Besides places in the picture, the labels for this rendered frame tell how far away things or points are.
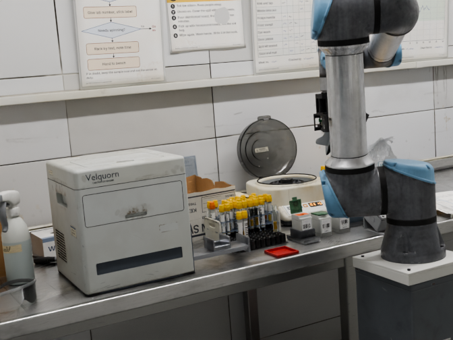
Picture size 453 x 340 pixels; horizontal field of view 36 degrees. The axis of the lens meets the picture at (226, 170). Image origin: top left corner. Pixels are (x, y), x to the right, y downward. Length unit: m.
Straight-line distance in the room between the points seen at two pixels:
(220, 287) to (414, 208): 0.51
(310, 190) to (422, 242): 0.66
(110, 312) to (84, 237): 0.18
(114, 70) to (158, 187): 0.71
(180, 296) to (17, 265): 0.42
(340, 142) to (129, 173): 0.50
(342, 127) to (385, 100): 1.29
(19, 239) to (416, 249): 0.96
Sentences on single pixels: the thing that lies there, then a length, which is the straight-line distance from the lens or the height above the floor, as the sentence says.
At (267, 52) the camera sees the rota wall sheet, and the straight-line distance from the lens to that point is 2.54.
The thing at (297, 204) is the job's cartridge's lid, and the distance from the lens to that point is 2.00.
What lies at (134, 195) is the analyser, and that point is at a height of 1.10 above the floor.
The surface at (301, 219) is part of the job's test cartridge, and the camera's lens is 1.95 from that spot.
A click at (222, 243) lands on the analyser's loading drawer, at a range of 1.84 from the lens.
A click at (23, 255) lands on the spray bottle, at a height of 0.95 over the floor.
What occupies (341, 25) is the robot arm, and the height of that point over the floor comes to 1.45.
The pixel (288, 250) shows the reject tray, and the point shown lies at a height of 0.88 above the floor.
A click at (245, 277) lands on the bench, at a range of 1.78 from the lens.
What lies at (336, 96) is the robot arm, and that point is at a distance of 1.59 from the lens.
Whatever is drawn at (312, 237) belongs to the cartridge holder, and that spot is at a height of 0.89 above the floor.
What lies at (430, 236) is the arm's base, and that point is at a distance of 1.67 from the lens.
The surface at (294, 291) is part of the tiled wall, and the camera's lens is 2.73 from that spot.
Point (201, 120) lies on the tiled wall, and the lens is 2.42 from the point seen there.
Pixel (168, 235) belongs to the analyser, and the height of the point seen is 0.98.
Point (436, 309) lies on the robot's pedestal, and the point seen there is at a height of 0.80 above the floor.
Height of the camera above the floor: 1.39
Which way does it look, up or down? 9 degrees down
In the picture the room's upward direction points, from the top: 4 degrees counter-clockwise
